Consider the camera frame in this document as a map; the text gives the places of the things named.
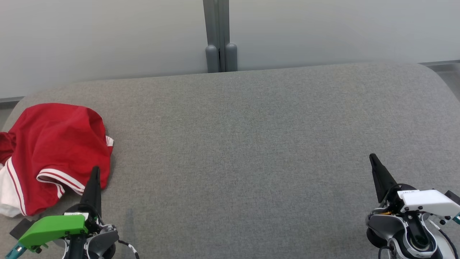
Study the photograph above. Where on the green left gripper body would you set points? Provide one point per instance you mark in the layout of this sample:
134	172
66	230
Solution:
54	228

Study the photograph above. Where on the grey metal partition post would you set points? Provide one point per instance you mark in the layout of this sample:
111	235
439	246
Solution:
215	21

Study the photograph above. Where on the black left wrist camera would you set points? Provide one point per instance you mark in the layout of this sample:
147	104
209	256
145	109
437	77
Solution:
19	228

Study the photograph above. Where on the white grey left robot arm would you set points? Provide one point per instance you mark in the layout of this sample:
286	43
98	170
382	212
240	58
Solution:
104	241

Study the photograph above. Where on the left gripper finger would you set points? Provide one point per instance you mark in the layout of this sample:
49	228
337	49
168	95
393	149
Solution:
94	190

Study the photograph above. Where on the grey fabric sofa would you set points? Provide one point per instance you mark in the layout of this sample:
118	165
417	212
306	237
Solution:
233	144

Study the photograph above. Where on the red shorts with white stripes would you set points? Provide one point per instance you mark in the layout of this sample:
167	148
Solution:
61	144

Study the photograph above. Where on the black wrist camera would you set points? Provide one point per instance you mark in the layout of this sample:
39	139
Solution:
453	197
19	228

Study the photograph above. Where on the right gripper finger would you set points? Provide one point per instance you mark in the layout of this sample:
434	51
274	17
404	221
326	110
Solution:
381	180

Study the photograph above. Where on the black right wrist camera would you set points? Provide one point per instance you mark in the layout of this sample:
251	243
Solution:
453	197

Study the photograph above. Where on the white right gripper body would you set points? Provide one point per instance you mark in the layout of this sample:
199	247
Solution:
427	201

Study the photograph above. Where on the grey partition base rail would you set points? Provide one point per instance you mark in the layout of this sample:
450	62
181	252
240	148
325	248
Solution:
440	63
10	100

